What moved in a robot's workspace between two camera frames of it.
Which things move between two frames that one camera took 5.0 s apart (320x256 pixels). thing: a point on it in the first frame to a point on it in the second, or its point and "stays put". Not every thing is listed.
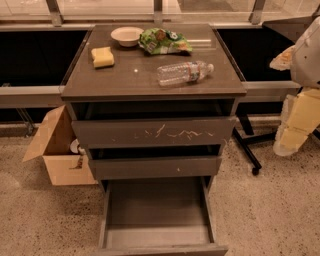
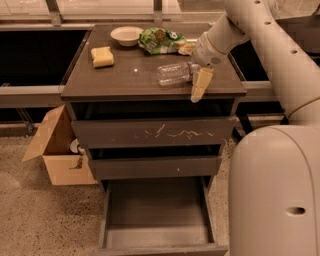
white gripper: (307, 61) to (204, 52)
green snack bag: (160, 41) stays put
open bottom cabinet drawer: (156, 216) stays put
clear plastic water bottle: (182, 73) stays put
